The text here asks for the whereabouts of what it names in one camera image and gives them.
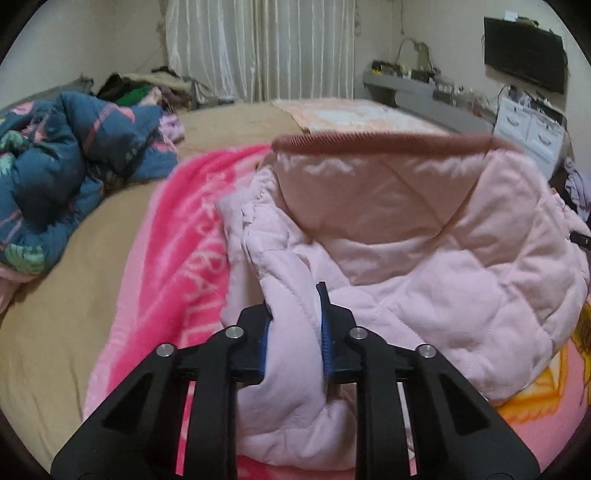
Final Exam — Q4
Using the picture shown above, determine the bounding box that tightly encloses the white drawer cabinet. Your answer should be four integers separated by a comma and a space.
494, 95, 568, 167

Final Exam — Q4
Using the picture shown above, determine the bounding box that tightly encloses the white curtain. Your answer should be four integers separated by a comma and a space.
164, 0, 356, 104

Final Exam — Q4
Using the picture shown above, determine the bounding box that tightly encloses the pink printed blanket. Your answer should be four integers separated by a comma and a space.
83, 143, 591, 480

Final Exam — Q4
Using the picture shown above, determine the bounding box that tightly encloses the clutter of small shelf gadgets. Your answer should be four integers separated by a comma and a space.
372, 59, 485, 100

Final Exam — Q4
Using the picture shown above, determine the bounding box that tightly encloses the blue floral comforter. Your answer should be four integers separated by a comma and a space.
0, 91, 181, 278

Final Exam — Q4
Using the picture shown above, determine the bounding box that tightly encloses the pale pink patterned blanket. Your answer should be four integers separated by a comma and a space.
272, 97, 451, 137

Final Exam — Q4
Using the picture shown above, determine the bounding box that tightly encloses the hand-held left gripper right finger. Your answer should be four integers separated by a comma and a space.
316, 281, 541, 480

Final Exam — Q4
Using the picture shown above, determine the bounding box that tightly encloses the beige bed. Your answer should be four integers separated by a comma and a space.
0, 99, 305, 467

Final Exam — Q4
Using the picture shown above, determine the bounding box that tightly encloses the grey wall shelf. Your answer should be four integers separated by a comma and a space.
362, 69, 495, 134

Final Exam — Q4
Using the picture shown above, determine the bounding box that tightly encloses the pile of clothes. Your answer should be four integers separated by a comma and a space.
95, 67, 213, 114

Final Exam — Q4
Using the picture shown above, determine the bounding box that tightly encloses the pink quilted jacket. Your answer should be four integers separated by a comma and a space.
217, 133, 589, 472

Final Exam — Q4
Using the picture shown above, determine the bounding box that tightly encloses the lilac cloth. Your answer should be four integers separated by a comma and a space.
159, 113, 185, 144

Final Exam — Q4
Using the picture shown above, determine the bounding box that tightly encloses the black wall television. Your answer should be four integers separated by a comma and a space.
483, 16, 566, 95

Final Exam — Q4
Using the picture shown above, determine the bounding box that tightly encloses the purple clothing heap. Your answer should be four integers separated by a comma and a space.
561, 157, 591, 217

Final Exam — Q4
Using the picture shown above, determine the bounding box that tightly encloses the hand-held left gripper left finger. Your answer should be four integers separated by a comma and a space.
50, 305, 273, 480

